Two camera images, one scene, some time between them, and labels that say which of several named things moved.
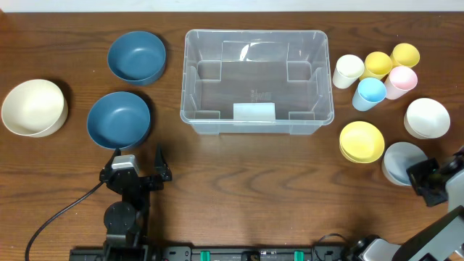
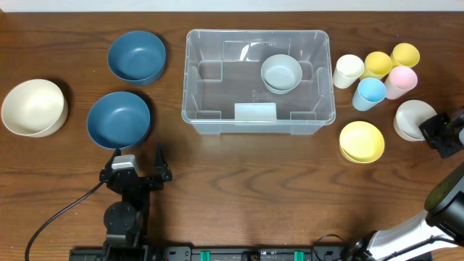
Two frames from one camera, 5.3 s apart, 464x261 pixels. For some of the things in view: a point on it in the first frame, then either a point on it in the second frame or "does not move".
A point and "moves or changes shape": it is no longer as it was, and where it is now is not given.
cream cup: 349,69 does not move
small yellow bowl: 361,142 does not move
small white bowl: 426,118 moves or changes shape
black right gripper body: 427,180 to 439,135
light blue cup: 370,91 does not move
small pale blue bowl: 399,157 to 280,73
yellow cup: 377,65 does not move
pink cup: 400,80 does not move
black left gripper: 162,174 does not move
